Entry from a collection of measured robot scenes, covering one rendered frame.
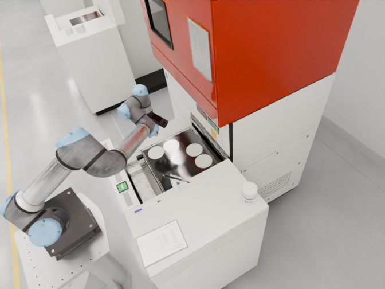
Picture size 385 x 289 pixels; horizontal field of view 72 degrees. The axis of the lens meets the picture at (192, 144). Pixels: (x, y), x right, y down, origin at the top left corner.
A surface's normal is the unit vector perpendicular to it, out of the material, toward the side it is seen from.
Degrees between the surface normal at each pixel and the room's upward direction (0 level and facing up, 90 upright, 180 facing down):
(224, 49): 90
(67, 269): 0
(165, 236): 0
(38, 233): 52
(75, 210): 45
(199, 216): 0
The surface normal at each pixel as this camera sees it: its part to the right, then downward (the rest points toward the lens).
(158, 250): -0.11, -0.65
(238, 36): 0.48, 0.63
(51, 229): 0.41, 0.03
